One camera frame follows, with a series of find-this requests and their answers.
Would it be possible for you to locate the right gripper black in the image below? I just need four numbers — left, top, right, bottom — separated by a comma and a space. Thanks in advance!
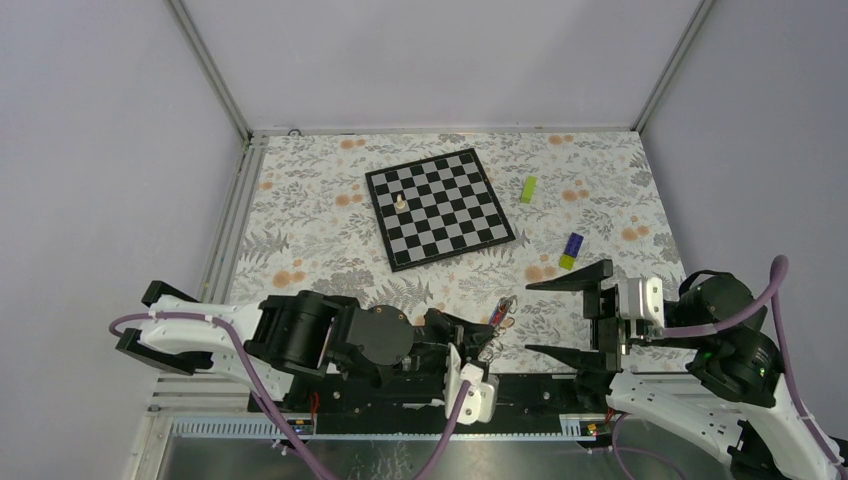
521, 253, 707, 367

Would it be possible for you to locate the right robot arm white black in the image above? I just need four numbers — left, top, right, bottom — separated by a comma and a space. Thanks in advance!
536, 255, 847, 479

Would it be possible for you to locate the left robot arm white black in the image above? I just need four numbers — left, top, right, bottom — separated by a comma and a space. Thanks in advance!
109, 281, 498, 423

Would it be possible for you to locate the purple and green block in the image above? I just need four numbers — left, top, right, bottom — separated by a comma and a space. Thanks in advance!
558, 232, 584, 270

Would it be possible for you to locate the floral table mat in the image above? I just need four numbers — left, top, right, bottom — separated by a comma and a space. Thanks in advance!
229, 132, 685, 374

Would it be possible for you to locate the black grey chessboard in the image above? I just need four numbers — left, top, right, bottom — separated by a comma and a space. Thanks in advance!
365, 148, 516, 272

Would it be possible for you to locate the lime green block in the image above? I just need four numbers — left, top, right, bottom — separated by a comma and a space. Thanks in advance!
520, 176, 537, 204

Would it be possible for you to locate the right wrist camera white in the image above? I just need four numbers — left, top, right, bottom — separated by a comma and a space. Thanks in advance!
618, 277, 665, 338

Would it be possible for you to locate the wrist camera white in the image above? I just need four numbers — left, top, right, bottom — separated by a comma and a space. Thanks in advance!
443, 344, 499, 425
618, 277, 665, 338

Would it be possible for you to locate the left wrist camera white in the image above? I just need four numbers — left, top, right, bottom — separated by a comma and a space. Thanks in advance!
443, 344, 499, 425

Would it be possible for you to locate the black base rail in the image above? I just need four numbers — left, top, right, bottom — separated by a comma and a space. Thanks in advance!
275, 374, 608, 435

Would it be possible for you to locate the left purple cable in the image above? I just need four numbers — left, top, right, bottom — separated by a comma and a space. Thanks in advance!
109, 312, 473, 480

